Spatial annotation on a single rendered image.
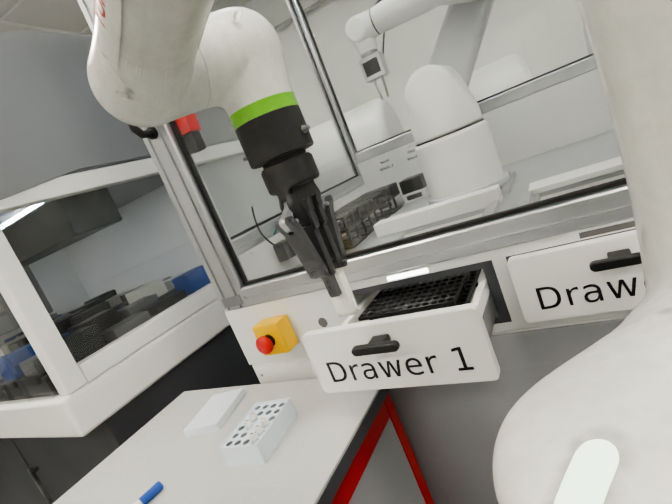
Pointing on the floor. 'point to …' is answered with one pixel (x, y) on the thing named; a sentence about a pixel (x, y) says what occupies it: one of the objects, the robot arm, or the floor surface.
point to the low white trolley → (128, 490)
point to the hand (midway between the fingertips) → (340, 292)
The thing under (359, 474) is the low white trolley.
